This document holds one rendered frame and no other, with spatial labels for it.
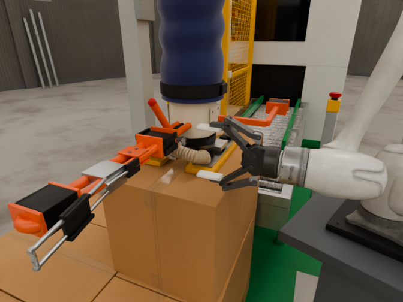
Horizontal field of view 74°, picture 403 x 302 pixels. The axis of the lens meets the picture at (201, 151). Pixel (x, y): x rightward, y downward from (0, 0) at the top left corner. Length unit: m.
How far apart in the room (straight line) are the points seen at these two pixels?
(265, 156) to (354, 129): 0.27
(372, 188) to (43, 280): 1.08
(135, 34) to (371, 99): 1.86
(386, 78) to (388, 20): 11.07
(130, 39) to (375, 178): 2.03
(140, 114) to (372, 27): 10.37
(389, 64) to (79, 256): 1.19
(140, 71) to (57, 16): 7.34
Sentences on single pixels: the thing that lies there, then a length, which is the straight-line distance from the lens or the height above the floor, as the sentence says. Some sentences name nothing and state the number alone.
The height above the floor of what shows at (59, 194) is 1.10.
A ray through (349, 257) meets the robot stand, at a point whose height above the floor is 0.75.
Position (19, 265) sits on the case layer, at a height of 0.54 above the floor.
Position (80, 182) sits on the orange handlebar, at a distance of 0.59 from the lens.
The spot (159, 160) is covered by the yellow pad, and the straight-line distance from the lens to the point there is 0.91.
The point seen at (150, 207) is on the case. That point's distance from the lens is 0.82.
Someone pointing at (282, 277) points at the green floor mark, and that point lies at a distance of 1.86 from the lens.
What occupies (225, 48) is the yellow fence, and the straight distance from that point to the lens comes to 2.56.
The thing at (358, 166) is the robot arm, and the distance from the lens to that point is 0.62.
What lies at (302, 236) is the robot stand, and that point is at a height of 0.75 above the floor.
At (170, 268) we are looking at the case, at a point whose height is 0.67.
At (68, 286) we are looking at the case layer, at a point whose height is 0.54.
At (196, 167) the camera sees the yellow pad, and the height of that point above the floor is 0.97.
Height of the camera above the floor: 1.35
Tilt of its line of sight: 23 degrees down
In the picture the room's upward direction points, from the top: straight up
